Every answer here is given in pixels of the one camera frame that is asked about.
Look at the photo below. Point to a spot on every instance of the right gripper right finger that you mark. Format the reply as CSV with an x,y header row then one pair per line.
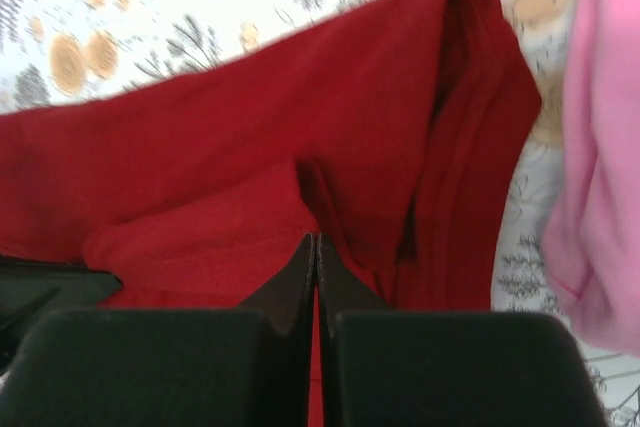
x,y
384,367

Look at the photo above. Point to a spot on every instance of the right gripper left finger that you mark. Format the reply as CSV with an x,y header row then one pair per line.
x,y
245,366

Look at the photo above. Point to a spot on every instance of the red t shirt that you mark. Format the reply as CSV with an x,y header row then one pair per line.
x,y
393,129

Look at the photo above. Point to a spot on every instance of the floral table cloth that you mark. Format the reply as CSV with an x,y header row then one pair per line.
x,y
66,52

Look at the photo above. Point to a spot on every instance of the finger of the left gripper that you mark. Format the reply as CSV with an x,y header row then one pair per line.
x,y
29,289

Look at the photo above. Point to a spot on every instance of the folded pink t shirt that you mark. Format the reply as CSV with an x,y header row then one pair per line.
x,y
591,241

